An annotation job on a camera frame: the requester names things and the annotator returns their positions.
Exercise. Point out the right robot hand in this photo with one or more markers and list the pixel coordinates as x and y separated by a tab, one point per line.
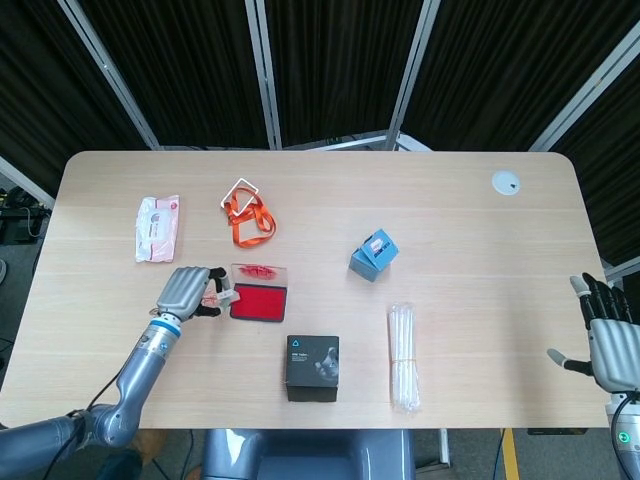
617	355

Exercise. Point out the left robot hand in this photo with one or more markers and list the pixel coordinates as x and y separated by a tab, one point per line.
182	292

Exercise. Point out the small red stamp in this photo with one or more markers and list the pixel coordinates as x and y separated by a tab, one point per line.
228	295

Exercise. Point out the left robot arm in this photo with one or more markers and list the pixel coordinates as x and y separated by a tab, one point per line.
145	360

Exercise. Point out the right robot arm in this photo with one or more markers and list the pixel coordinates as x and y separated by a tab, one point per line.
624	440

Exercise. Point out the pink white wet wipes pack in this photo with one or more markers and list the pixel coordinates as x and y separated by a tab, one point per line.
156	230

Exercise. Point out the clear badge holder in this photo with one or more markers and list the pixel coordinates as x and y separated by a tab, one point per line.
247	197

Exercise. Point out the black tracker box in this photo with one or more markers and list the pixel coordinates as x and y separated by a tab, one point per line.
312	365

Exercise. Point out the blue cardboard box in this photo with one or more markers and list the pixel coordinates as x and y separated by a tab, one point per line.
370	265

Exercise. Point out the black curtain panel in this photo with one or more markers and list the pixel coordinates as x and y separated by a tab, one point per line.
45	90
610	165
500	65
340	65
185	70

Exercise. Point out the white table leg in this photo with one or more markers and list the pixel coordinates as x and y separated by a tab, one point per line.
443	447

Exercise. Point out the grey-blue robot torso base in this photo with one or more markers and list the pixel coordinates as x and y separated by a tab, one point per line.
310	457

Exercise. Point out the bundle of clear plastic straws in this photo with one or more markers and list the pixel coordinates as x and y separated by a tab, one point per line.
404	340

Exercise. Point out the grey metal screen post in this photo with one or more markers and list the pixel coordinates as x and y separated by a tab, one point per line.
412	75
112	75
585	95
25	177
265	75

